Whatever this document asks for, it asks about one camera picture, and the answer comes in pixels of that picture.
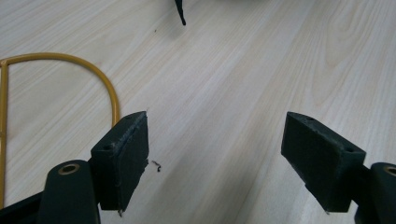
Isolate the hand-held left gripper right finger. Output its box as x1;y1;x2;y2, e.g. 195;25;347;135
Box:
280;111;367;214

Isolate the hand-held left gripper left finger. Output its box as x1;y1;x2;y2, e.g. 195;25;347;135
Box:
90;110;149;217

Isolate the black pointed object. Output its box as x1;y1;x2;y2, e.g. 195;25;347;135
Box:
174;0;187;26

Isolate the yellow metal wire rack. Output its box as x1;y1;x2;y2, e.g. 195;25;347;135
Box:
0;51;121;210

